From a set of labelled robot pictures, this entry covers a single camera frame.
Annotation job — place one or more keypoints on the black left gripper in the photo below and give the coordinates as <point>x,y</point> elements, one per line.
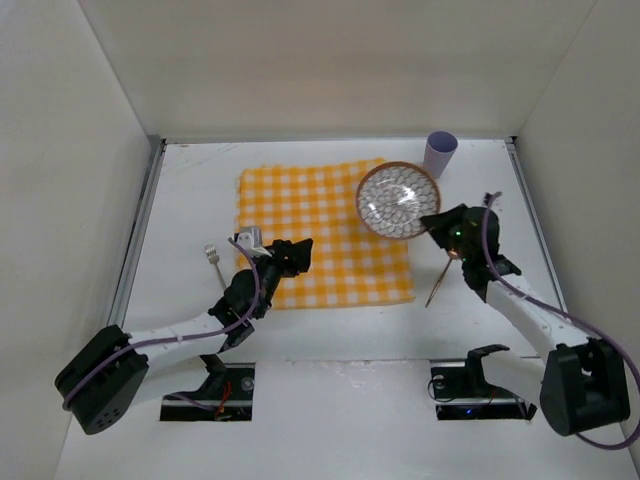
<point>288,256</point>

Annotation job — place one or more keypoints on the aluminium frame rail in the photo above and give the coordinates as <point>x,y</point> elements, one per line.
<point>511,148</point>
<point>117,309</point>

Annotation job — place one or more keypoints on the left aluminium frame rail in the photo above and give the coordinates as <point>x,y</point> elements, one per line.
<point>117,309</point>

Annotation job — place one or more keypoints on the right aluminium frame rail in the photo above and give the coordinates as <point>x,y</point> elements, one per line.
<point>511,148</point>

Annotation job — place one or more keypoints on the patterned ceramic plate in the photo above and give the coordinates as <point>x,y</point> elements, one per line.
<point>392,198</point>

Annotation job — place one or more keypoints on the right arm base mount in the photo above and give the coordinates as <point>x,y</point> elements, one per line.
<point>460,391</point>

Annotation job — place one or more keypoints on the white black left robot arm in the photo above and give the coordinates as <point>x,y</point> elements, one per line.
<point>116,370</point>

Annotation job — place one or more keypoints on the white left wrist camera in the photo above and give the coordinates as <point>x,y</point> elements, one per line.
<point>250,240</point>

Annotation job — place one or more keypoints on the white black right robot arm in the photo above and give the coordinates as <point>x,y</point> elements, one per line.
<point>579,383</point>

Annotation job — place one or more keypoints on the silver metal fork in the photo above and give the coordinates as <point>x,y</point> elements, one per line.
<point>214,259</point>

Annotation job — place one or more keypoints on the lavender plastic cup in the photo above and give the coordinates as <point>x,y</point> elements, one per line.
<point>439,149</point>

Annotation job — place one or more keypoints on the copper long-handled spoon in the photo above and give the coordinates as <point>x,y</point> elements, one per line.
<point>452,256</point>

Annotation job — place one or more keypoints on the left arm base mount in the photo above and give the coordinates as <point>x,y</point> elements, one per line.
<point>226,395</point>

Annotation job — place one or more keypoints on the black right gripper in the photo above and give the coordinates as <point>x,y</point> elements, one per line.
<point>448,227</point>

